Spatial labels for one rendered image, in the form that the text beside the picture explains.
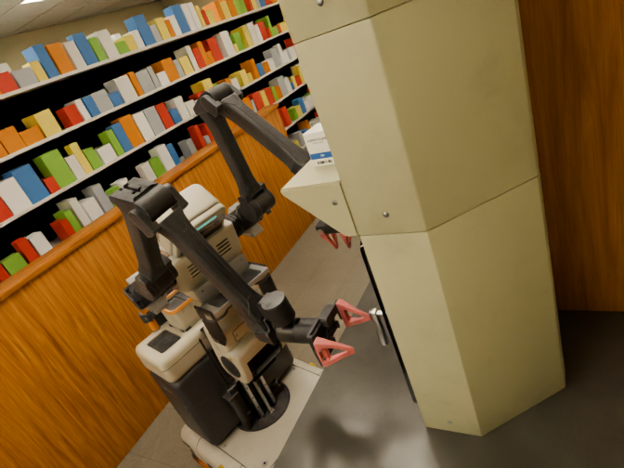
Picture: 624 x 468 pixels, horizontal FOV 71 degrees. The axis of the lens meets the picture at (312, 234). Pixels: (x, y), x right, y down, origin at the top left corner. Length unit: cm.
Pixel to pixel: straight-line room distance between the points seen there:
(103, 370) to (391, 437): 197
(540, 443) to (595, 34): 72
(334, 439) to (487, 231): 57
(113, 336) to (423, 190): 230
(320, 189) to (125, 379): 227
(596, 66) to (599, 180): 22
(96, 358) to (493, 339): 221
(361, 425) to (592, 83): 81
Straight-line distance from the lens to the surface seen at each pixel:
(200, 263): 101
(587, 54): 94
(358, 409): 109
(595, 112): 97
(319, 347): 91
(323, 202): 70
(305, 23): 61
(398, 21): 60
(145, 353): 195
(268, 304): 97
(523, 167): 74
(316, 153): 76
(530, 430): 99
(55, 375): 260
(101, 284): 267
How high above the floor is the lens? 174
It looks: 26 degrees down
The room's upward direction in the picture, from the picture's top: 22 degrees counter-clockwise
